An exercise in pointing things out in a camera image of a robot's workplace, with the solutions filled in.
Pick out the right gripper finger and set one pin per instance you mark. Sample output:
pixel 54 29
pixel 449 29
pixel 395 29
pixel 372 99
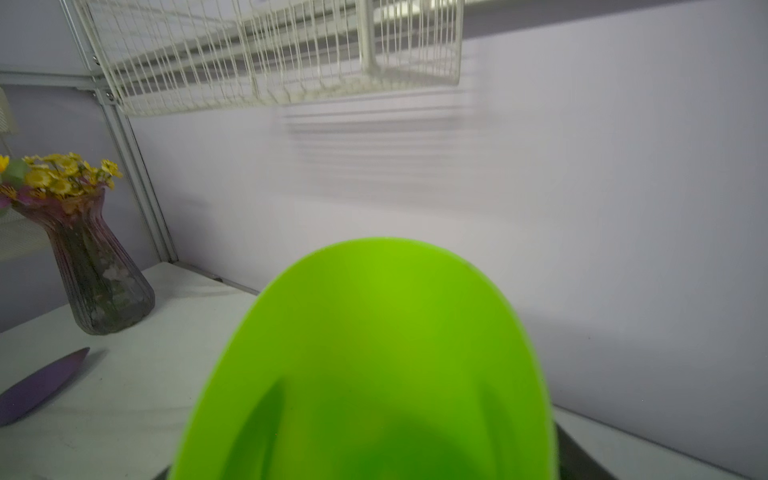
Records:
pixel 575 463

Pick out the green plastic wine glass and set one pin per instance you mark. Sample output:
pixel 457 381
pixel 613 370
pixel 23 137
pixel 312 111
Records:
pixel 375 358

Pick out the dark ribbed glass vase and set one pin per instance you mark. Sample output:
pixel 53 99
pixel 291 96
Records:
pixel 107 292

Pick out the sunflower bouquet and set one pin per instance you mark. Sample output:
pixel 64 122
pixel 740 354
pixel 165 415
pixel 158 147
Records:
pixel 55 179

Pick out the white wire wall basket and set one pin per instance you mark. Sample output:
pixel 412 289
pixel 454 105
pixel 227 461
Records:
pixel 165 57

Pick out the aluminium cage frame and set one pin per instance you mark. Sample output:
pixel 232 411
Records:
pixel 44 44

